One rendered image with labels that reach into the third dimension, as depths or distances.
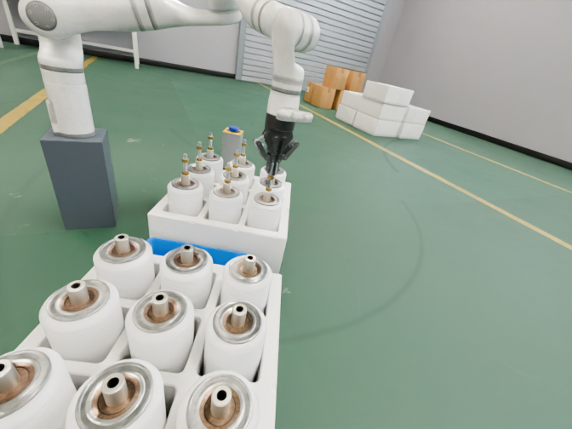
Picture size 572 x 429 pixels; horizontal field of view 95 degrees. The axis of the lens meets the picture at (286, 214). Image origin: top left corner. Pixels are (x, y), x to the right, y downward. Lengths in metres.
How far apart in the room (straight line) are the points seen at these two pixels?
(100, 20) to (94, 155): 0.34
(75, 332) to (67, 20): 0.70
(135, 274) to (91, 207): 0.53
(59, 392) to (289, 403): 0.41
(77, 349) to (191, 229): 0.39
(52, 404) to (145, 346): 0.10
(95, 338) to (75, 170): 0.60
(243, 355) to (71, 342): 0.24
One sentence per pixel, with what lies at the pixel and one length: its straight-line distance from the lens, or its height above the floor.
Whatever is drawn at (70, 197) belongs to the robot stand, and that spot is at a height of 0.12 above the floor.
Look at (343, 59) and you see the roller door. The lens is 7.03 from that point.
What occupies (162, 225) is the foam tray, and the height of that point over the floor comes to 0.15.
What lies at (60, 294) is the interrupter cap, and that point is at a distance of 0.53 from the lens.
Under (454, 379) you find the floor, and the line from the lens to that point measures 0.90.
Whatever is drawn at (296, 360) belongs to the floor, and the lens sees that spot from 0.73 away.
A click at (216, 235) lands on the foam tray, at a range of 0.78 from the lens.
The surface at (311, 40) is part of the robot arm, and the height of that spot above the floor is 0.65.
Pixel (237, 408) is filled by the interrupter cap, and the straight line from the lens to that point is 0.39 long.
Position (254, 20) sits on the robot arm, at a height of 0.67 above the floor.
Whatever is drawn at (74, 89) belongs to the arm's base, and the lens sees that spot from 0.96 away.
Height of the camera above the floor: 0.62
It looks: 31 degrees down
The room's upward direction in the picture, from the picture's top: 13 degrees clockwise
